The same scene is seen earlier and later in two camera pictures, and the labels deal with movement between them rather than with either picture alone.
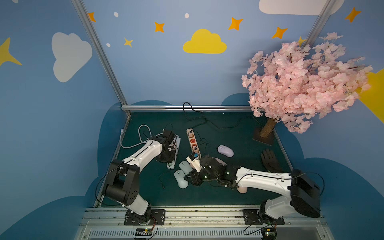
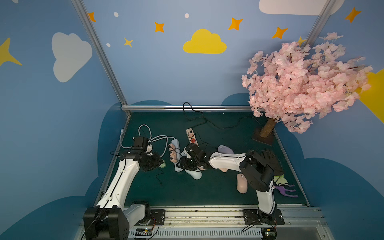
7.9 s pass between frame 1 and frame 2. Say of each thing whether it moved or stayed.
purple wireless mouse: stayed
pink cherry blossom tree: stayed
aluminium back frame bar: stayed
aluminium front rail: stayed
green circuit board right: stayed
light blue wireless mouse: moved
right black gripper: moved
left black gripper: moved
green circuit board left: stayed
